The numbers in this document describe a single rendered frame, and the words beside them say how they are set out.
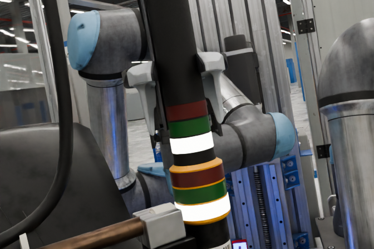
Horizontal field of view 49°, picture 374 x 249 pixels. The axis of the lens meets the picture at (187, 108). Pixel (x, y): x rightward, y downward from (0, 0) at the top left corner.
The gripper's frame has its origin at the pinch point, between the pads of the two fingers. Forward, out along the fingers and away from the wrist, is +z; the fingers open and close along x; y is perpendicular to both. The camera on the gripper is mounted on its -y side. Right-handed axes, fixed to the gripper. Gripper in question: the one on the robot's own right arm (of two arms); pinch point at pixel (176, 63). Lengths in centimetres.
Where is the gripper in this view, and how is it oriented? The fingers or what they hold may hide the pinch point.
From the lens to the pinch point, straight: 31.5
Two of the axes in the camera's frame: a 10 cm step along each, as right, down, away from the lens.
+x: -9.8, 1.8, -0.3
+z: 0.4, 0.4, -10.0
